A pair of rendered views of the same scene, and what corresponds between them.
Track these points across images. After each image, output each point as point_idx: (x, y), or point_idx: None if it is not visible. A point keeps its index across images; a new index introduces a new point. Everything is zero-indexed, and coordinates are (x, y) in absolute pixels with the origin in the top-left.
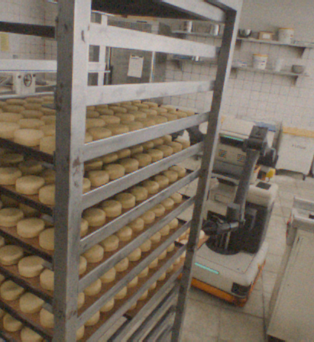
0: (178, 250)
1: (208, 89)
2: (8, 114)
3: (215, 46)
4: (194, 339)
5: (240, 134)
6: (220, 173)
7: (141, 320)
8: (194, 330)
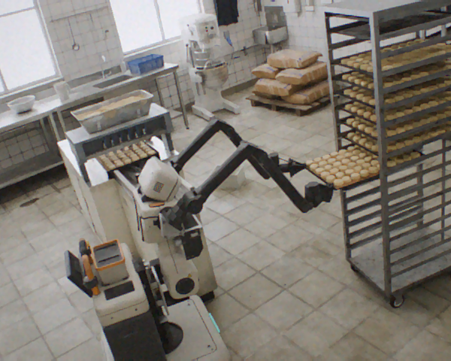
0: (349, 129)
1: (338, 46)
2: (433, 47)
3: (337, 26)
4: (271, 317)
5: (172, 169)
6: (189, 221)
7: (306, 347)
8: (264, 323)
